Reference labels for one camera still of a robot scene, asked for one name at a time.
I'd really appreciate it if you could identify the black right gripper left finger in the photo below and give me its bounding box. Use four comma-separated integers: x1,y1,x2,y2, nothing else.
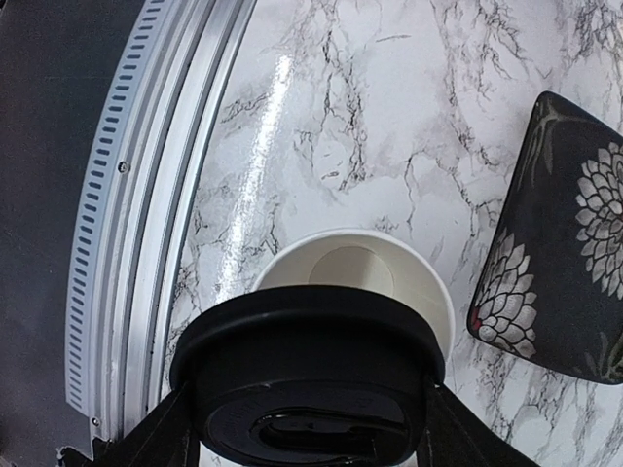
92,383,200,467

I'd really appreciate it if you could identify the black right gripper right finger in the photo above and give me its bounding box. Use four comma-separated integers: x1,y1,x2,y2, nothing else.
418,376,536,467

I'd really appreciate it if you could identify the white paper coffee cup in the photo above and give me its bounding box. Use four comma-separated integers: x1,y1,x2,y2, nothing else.
253,229,456,360

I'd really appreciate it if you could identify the black floral square plate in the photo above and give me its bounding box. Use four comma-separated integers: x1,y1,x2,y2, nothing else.
466,91,622,385

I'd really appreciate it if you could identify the aluminium front rail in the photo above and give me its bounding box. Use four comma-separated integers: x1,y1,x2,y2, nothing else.
65,1,254,441

